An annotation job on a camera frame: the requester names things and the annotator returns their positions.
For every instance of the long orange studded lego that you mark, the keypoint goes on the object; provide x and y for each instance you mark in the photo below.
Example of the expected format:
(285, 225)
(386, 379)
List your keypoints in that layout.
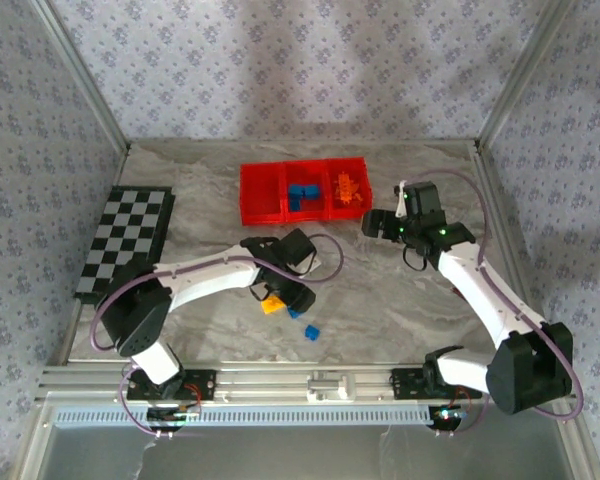
(345, 185)

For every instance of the orange curved lego piece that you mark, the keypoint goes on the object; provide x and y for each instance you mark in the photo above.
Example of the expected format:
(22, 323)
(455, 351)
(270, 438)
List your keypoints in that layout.
(358, 196)

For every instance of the red bin with blue legos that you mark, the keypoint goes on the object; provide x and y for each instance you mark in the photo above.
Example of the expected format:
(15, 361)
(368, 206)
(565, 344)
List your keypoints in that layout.
(307, 215)

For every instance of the yellow lego brick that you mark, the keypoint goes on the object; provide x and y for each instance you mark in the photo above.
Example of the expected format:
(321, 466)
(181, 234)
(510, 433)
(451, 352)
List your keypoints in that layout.
(272, 305)

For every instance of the red bin for yellow legos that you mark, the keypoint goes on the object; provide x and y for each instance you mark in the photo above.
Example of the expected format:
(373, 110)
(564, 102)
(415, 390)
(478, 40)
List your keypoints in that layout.
(261, 197)

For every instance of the white centre rail bracket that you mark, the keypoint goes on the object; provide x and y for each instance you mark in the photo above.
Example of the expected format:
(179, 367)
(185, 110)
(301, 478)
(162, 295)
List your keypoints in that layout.
(330, 389)

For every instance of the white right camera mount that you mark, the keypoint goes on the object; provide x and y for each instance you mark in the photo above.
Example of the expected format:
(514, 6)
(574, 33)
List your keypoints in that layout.
(401, 197)

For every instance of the blue lego brick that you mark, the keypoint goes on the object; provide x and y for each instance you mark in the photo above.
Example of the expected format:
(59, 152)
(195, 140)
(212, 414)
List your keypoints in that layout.
(295, 314)
(294, 204)
(296, 192)
(312, 192)
(311, 333)

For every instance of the aluminium frame post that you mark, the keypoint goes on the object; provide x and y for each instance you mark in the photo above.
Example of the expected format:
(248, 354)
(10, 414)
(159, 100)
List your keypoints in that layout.
(82, 75)
(525, 70)

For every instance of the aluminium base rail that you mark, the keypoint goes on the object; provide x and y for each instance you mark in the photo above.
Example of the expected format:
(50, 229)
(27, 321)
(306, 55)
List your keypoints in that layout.
(270, 382)

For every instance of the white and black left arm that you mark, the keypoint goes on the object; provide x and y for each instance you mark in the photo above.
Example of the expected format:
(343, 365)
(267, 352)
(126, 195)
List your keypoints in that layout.
(205, 272)

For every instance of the grey metal panel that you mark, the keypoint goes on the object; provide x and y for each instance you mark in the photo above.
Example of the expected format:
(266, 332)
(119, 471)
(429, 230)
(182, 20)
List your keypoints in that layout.
(280, 455)

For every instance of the black and grey checkerboard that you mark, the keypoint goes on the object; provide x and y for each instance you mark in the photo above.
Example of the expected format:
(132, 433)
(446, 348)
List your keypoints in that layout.
(125, 240)

